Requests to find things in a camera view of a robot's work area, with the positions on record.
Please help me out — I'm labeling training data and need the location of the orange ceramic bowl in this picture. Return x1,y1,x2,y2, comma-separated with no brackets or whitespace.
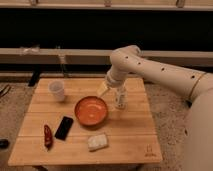
74,96,108,126

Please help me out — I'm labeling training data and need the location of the grey horizontal rail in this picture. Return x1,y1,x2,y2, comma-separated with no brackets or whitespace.
0,48,213,67

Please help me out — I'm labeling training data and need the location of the translucent plastic cup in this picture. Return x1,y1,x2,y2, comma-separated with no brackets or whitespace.
48,80,65,102

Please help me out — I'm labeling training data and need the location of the black smartphone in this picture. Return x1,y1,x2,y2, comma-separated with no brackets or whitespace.
55,116,73,140

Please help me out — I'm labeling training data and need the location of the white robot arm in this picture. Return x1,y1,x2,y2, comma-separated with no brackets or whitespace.
97,45,213,171

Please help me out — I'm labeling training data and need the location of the black cable on floor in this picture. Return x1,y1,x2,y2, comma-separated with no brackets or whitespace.
0,83,12,98

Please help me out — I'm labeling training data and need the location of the clear plastic bottle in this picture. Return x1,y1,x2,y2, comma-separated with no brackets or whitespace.
115,85,126,109

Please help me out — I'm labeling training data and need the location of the wooden table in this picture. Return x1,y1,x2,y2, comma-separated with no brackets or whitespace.
8,78,162,166

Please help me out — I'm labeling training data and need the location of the white sponge block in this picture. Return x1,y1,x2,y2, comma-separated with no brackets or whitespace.
88,134,108,151

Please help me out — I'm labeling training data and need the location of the black object at left edge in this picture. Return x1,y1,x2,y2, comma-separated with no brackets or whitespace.
0,139,10,149

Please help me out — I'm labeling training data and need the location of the red chili pepper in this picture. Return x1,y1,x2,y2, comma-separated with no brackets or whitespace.
44,125,53,149

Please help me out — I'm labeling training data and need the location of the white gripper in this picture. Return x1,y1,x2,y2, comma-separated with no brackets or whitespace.
97,71,125,97

